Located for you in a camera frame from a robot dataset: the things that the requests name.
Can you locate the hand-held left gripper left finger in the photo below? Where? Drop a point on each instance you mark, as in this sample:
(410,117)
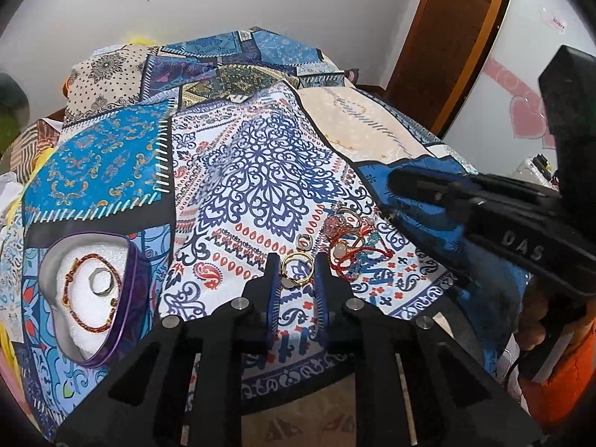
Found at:
(273,288)

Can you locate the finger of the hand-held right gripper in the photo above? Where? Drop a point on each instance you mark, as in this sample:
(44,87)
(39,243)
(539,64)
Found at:
(433,181)
(428,209)

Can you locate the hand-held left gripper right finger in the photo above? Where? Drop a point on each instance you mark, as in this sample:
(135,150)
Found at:
(321,288)

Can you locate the purple heart-shaped tin box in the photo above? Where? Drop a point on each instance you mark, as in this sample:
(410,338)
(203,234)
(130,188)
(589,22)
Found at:
(125,288)

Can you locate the person's right forearm orange sleeve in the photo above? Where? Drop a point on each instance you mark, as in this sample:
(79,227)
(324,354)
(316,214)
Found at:
(568,382)

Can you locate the person's right hand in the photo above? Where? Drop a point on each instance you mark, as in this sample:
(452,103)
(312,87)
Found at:
(535,321)

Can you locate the white appliance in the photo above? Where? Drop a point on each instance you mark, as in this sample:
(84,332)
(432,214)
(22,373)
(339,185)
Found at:
(535,167)

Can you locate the blue patchwork printed blanket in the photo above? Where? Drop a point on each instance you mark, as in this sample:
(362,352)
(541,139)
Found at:
(260,149)

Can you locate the brown wooden door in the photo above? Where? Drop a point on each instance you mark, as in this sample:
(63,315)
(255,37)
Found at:
(447,42)

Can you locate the white cloth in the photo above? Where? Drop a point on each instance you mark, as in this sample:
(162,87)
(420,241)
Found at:
(10,195)

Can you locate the brown striped cushion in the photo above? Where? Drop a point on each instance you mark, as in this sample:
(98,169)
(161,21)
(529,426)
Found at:
(35,142)

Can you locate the yellow cloth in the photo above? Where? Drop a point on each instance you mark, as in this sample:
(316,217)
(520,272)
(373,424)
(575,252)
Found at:
(139,38)

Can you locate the pink heart wall stickers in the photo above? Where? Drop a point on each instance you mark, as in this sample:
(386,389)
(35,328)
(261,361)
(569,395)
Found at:
(526,107)

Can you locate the small pink wall sticker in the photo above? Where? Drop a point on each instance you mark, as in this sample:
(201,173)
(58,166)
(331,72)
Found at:
(558,21)

